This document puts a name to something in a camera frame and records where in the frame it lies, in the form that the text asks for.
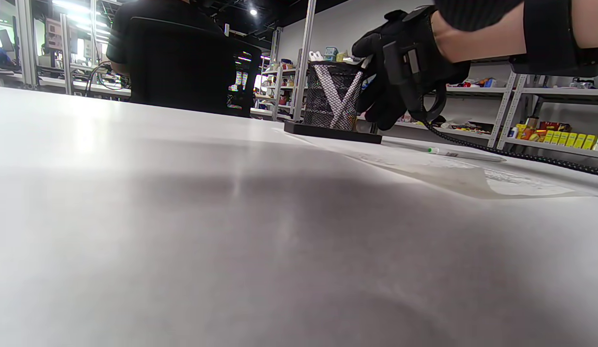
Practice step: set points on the person's right hand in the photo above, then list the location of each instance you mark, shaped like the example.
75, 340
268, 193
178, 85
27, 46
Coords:
400, 103

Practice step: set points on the person's left hand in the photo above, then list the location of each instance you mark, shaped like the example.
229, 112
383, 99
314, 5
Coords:
477, 14

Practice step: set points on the white mechanical pencil blue cap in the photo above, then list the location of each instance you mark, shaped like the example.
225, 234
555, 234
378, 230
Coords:
330, 82
349, 96

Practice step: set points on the white mechanical pencil yellow cap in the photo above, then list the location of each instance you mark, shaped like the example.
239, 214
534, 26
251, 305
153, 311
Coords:
325, 82

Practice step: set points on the white mechanical pencil green cap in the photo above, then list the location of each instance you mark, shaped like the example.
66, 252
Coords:
477, 156

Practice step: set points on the person's right forearm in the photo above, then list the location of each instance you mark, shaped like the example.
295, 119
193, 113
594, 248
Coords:
482, 46

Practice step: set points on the lined paper sheet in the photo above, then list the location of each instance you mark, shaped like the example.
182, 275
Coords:
424, 161

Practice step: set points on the black armband with battery box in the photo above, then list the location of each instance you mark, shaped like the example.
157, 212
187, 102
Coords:
549, 33

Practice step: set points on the black mesh pen holder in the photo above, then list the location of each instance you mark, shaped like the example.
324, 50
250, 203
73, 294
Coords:
323, 111

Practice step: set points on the black rectangular block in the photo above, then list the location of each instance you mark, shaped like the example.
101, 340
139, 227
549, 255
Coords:
327, 134

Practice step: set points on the grey metal storage shelf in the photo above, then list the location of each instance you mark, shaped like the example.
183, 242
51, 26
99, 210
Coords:
278, 82
564, 90

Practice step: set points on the row of yellow packets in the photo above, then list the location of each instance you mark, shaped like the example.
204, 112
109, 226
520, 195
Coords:
568, 140

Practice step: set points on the black mesh office chair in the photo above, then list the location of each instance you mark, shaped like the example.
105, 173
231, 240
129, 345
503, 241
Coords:
183, 72

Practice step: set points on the white office desk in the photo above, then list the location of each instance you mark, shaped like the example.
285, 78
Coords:
58, 83

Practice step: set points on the ceiling light strips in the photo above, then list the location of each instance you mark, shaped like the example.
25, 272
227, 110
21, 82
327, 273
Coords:
70, 6

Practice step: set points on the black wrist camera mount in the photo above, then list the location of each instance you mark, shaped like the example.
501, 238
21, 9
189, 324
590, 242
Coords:
397, 62

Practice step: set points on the aluminium frame post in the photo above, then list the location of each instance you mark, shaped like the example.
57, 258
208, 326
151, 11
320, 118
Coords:
28, 48
67, 53
306, 48

